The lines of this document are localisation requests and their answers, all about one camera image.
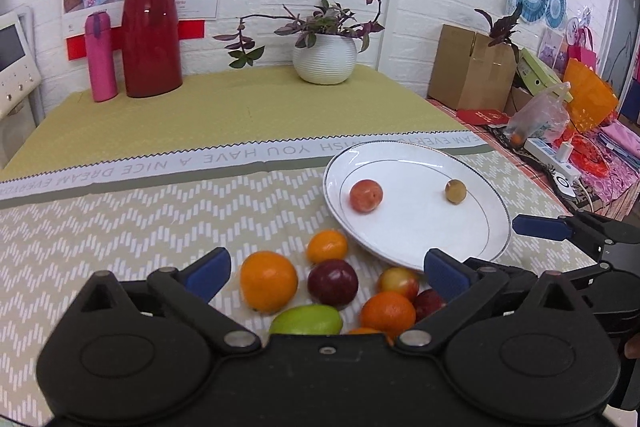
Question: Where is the dark red plum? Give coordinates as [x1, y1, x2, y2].
[412, 288, 446, 322]
[307, 259, 359, 308]

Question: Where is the red-yellow plum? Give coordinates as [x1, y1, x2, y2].
[376, 267, 420, 301]

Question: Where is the tangerine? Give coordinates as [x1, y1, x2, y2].
[359, 291, 416, 339]

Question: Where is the brown longan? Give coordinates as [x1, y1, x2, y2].
[445, 179, 468, 205]

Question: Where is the green jujube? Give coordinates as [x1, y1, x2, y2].
[269, 305, 343, 335]

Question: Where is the pink-red plum front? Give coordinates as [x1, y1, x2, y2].
[349, 179, 384, 213]

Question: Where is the dark red plum back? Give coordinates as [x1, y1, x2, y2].
[307, 259, 359, 308]

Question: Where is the large orange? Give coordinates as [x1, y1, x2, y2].
[240, 251, 298, 314]
[346, 326, 394, 346]

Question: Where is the white power strip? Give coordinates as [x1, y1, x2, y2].
[524, 138, 580, 188]

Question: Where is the white oval plate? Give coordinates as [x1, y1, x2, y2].
[322, 141, 511, 271]

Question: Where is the patterned beige tablecloth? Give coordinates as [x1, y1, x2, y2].
[1, 66, 563, 426]

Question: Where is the clear plastic bag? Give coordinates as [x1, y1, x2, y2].
[504, 82, 572, 148]

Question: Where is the small orange near plate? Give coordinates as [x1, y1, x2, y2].
[306, 230, 348, 265]

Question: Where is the orange gift bag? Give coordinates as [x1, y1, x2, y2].
[563, 58, 618, 132]

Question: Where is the red envelope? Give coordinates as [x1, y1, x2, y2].
[456, 109, 510, 127]

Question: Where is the green cardboard box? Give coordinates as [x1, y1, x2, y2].
[510, 48, 562, 107]

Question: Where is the brown cardboard box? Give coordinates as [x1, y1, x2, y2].
[427, 24, 516, 110]

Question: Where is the dark purple plant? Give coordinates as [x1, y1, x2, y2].
[475, 2, 523, 62]

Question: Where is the dark red thermos jug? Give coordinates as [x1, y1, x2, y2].
[122, 0, 182, 98]

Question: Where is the white plant pot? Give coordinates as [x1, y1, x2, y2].
[293, 35, 357, 86]

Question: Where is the white water dispenser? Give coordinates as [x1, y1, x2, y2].
[0, 5, 44, 168]

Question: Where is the pink thermos bottle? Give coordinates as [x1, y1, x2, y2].
[85, 11, 118, 103]

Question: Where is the purple green trailing plant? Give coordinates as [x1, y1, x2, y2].
[214, 0, 384, 69]

